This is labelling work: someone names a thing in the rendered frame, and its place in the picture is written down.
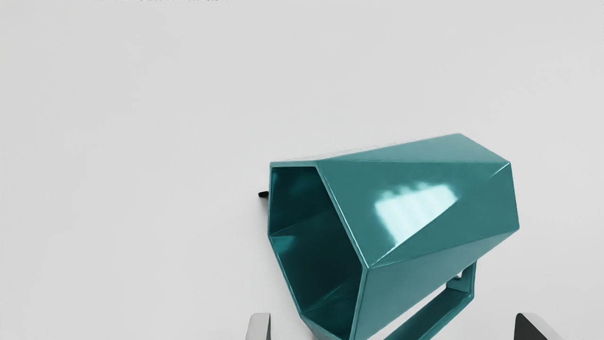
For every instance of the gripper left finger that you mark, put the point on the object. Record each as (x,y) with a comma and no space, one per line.
(259,327)

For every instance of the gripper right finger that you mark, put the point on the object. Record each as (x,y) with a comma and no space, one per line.
(533,328)

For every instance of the teal faceted mug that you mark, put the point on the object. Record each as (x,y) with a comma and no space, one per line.
(406,217)

